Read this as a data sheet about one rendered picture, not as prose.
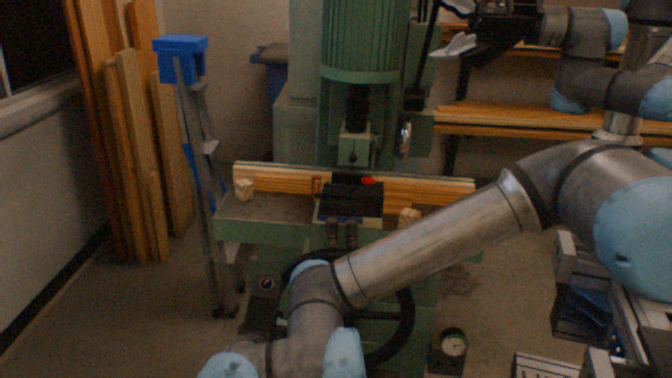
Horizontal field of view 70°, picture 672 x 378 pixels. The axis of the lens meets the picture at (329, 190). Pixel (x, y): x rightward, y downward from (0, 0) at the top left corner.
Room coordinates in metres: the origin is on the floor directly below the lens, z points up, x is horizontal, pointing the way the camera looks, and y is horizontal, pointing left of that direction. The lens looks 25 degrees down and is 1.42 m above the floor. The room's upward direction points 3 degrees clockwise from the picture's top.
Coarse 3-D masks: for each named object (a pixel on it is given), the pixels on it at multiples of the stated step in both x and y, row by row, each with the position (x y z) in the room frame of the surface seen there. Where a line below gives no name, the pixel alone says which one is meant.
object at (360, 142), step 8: (344, 120) 1.17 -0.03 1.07; (368, 128) 1.12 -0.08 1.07; (344, 136) 1.05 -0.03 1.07; (352, 136) 1.05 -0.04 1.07; (360, 136) 1.05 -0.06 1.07; (368, 136) 1.05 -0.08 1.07; (344, 144) 1.04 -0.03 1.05; (352, 144) 1.04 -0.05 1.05; (360, 144) 1.04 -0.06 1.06; (368, 144) 1.04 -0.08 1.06; (344, 152) 1.04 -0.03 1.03; (360, 152) 1.04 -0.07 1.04; (368, 152) 1.04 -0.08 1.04; (344, 160) 1.04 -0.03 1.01; (360, 160) 1.04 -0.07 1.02
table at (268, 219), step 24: (264, 192) 1.08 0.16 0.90; (216, 216) 0.95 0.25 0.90; (240, 216) 0.95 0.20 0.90; (264, 216) 0.96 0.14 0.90; (288, 216) 0.97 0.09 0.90; (312, 216) 0.97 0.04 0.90; (384, 216) 0.99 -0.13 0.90; (216, 240) 0.94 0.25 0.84; (240, 240) 0.94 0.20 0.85; (264, 240) 0.93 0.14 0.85; (288, 240) 0.93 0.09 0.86
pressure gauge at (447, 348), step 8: (448, 328) 0.87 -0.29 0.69; (456, 328) 0.87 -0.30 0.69; (440, 336) 0.86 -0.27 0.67; (448, 336) 0.84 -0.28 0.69; (456, 336) 0.85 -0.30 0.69; (464, 336) 0.85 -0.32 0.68; (440, 344) 0.85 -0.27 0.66; (448, 344) 0.85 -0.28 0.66; (456, 344) 0.85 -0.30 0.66; (464, 344) 0.84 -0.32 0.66; (448, 352) 0.85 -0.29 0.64; (456, 352) 0.85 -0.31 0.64; (464, 352) 0.84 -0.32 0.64
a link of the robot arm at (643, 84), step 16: (656, 64) 0.89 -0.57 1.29; (624, 80) 0.87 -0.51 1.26; (640, 80) 0.86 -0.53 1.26; (656, 80) 0.84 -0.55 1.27; (608, 96) 0.87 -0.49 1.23; (624, 96) 0.86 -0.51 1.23; (640, 96) 0.84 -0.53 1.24; (656, 96) 0.82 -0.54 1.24; (624, 112) 0.86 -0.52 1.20; (640, 112) 0.84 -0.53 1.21; (656, 112) 0.82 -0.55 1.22
